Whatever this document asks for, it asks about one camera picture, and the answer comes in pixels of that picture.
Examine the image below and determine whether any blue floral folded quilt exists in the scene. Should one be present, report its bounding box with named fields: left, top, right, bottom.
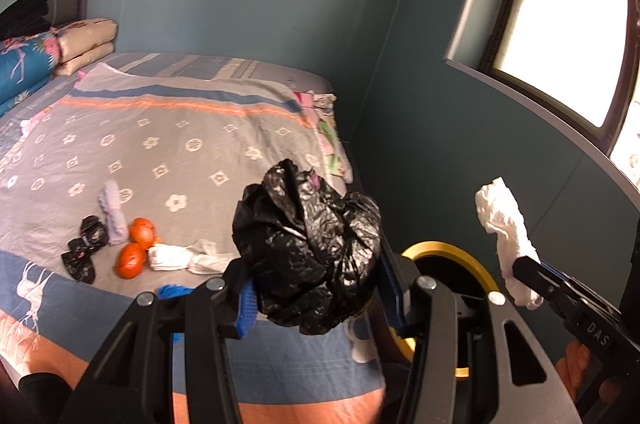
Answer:
left=0, top=28, right=61, bottom=117

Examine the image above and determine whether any floral patterned cloth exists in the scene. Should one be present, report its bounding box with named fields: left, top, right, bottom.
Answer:
left=292, top=90, right=353, bottom=182

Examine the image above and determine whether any white sock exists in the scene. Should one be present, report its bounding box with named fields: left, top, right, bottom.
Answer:
left=187, top=238, right=238, bottom=275

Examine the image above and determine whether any grey floral printed bedsheet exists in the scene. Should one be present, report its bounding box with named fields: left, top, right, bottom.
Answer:
left=0, top=51, right=391, bottom=424

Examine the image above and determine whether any white tissue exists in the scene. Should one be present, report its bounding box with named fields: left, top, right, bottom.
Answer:
left=146, top=243, right=193, bottom=273
left=474, top=177, right=545, bottom=309

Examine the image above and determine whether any lavender sock near tangerines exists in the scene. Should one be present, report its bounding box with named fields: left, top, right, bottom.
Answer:
left=98, top=181, right=132, bottom=246

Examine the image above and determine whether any grey padded headboard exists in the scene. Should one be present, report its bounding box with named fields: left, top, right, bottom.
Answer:
left=45, top=0, right=88, bottom=27

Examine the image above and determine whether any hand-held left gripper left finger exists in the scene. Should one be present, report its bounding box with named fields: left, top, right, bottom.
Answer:
left=60, top=256, right=258, bottom=424

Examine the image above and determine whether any beige folded quilt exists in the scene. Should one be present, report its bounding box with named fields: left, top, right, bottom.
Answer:
left=54, top=18, right=118, bottom=77

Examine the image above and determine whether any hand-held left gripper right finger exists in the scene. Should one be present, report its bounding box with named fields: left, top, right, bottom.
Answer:
left=377, top=244, right=583, bottom=424

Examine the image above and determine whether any blue crumpled wrapper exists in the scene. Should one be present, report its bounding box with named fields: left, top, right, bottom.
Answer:
left=157, top=284, right=196, bottom=345

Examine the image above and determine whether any yellow rimmed trash bin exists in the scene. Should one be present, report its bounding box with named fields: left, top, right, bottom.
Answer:
left=372, top=241, right=501, bottom=380

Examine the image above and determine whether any person's right hand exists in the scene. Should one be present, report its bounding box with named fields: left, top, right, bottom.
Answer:
left=556, top=340, right=626, bottom=415

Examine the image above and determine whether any window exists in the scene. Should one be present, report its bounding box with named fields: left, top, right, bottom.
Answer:
left=442, top=0, right=640, bottom=199

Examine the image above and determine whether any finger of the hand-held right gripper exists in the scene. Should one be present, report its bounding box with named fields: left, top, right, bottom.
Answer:
left=537, top=263, right=576, bottom=297
left=511, top=256, right=571, bottom=309

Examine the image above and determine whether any black plastic bag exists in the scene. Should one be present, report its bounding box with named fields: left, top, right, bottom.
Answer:
left=231, top=159, right=383, bottom=336

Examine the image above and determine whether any striped bed sheet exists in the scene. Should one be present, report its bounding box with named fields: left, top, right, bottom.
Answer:
left=100, top=52, right=333, bottom=97

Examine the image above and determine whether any orange tangerine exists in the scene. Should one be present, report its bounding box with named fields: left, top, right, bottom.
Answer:
left=115, top=243, right=148, bottom=279

